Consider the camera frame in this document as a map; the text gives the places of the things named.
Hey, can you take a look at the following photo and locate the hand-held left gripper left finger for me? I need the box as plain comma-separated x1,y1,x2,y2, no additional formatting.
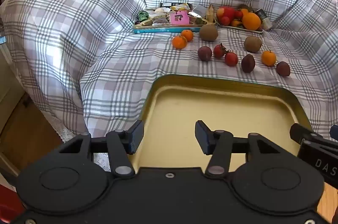
59,120,145,179

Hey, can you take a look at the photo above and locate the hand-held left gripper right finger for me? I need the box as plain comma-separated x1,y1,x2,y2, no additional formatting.
195,120,281,179

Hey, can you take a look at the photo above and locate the gold tin tray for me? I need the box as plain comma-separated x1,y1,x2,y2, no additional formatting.
133,74,313,173

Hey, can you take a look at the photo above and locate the dark purple plum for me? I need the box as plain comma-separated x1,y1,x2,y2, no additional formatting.
198,46,213,62
276,61,291,77
241,54,256,73

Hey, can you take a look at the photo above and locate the red cherry tomato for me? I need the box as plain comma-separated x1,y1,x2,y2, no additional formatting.
225,52,239,66
213,44,226,59

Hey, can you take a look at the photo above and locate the brown kiwi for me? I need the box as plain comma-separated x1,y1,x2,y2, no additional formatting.
244,36,263,53
199,24,219,42

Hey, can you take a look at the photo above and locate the white fruit tray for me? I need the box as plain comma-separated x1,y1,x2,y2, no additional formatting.
217,20,264,34

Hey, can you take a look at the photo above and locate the blue tin tray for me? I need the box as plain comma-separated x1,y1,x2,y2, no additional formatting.
133,3,218,34

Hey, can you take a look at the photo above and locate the green and white can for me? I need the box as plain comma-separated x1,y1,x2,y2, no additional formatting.
255,9,273,31

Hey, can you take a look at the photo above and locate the pink snack box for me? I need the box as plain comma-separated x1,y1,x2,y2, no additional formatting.
170,11,190,25

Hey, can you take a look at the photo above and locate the dark purple snack packet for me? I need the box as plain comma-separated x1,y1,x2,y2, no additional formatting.
153,16,169,26

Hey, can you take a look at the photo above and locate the large orange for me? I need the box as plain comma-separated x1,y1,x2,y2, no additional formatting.
242,13,262,31

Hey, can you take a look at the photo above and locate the tan paper packet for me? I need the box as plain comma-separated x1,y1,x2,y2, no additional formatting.
206,4,215,21

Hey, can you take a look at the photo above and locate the grey plaid blanket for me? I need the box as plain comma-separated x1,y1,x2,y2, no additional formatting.
0,0,338,140

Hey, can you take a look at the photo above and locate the silver foil packet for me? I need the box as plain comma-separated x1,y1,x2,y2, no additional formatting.
189,5,206,18

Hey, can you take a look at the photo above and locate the red apple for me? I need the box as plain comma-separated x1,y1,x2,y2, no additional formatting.
217,6,236,22

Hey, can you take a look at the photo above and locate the mandarin with leaves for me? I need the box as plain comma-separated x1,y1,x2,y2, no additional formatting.
238,4,252,15

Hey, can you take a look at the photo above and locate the red object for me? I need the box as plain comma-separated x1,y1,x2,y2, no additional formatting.
0,183,23,224

